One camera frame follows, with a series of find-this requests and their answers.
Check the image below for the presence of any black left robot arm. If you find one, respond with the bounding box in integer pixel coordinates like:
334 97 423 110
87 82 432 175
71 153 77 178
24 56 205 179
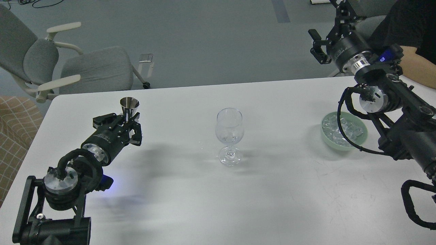
12 112 142 245

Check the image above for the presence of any clear wine glass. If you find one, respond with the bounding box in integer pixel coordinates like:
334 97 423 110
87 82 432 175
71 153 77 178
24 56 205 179
215 108 245 166

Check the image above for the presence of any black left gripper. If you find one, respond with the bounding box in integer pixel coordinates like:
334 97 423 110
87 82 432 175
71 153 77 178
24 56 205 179
81 113 142 166

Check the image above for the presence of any brown checkered cushion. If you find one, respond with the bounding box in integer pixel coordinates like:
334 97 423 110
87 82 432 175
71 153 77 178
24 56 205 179
0 96 44 205

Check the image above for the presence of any steel cocktail jigger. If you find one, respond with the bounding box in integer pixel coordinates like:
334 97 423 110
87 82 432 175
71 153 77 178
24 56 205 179
120 97 140 121

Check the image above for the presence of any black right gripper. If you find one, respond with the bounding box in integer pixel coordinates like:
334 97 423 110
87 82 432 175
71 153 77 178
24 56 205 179
308 0 372 74

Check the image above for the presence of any grey chair at right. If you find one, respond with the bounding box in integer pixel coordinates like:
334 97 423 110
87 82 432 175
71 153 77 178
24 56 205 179
329 0 395 77

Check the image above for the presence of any person in dark shirt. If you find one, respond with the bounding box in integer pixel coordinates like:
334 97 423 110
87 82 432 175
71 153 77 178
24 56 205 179
369 0 436 89

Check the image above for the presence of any grey office chair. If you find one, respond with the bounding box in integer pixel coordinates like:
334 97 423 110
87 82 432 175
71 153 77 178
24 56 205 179
0 5 151 103

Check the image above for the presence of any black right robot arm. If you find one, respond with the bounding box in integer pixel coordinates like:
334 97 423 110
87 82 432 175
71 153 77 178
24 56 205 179
308 0 435 230

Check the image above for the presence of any green bowl of ice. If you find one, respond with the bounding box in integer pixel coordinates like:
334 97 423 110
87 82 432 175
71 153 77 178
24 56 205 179
321 112 368 151

